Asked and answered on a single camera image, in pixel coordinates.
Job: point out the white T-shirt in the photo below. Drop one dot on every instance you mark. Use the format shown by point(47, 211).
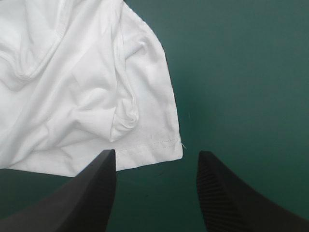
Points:
point(79, 96)

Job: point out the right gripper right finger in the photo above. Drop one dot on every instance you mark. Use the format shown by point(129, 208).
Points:
point(236, 198)

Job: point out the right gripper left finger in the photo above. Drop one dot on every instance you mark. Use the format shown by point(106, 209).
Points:
point(87, 198)

